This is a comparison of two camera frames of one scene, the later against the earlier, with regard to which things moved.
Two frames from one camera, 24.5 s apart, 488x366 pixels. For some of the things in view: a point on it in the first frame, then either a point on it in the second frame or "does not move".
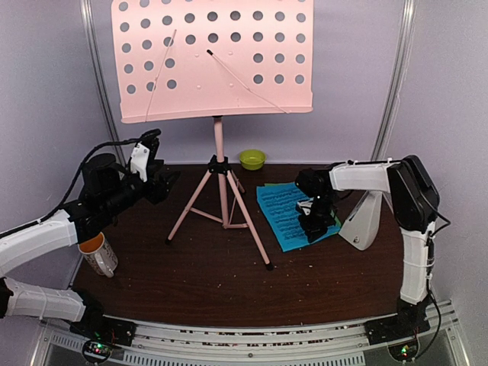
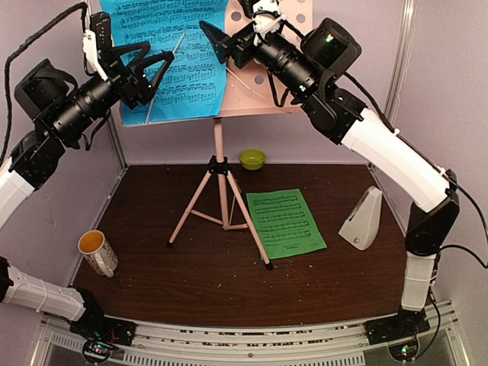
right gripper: x=313 y=232 to x=240 y=39
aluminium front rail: x=341 y=345 does not move
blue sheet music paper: x=279 y=203 to x=193 y=85
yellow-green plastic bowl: x=252 y=159 does not move
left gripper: x=158 y=191 to x=138 y=87
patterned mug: x=99 y=255 does not move
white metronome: x=361 y=228 does not move
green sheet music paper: x=334 y=216 to x=287 y=223
